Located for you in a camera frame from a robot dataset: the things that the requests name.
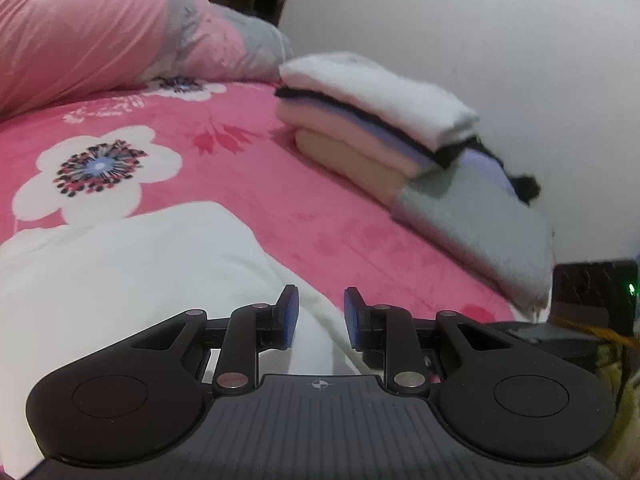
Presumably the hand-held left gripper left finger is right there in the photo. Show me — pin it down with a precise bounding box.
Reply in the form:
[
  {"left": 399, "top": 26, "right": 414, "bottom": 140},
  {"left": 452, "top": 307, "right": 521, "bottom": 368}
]
[{"left": 129, "top": 285, "right": 300, "bottom": 396}]

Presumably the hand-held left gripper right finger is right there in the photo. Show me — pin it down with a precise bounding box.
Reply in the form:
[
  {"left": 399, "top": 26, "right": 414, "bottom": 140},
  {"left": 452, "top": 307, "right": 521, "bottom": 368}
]
[{"left": 343, "top": 287, "right": 517, "bottom": 396}]

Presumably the white sweatshirt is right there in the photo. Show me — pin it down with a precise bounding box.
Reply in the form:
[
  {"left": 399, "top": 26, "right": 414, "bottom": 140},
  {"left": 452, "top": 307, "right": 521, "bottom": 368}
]
[{"left": 0, "top": 201, "right": 361, "bottom": 478}]

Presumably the purple and black clothes heap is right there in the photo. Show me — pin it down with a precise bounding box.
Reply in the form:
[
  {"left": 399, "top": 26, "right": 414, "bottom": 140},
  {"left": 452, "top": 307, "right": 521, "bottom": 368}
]
[{"left": 470, "top": 137, "right": 542, "bottom": 206}]

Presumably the pink floral blanket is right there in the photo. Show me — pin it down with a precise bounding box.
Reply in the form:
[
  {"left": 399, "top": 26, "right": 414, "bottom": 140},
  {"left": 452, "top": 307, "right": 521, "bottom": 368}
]
[{"left": 0, "top": 77, "right": 551, "bottom": 361}]

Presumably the grey folded garment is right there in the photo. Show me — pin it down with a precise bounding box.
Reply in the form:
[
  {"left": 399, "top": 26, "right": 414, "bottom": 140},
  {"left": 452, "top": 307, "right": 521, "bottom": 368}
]
[{"left": 390, "top": 162, "right": 556, "bottom": 311}]

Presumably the beige folded garment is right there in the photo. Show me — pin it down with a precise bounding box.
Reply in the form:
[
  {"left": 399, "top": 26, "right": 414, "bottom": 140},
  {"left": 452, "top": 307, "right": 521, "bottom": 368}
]
[{"left": 294, "top": 127, "right": 416, "bottom": 201}]

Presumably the lavender crumpled cloth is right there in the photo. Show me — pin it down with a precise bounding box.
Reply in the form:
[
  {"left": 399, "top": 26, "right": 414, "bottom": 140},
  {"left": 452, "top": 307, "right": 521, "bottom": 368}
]
[{"left": 452, "top": 147, "right": 521, "bottom": 206}]

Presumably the black folded garment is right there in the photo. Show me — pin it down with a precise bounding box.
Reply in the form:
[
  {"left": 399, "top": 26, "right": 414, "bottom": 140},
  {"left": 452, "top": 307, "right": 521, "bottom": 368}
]
[{"left": 274, "top": 85, "right": 483, "bottom": 168}]

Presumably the lavender folded garment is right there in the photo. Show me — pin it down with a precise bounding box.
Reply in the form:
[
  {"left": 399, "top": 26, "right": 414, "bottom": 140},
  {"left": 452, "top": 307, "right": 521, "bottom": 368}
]
[{"left": 300, "top": 97, "right": 441, "bottom": 166}]

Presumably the pink and grey duvet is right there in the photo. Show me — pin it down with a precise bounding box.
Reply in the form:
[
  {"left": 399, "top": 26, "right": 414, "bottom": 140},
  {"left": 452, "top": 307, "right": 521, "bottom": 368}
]
[{"left": 0, "top": 0, "right": 295, "bottom": 118}]

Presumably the yellow cord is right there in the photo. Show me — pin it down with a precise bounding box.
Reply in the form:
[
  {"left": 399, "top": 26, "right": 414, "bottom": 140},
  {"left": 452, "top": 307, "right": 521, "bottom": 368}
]
[{"left": 550, "top": 316, "right": 640, "bottom": 350}]

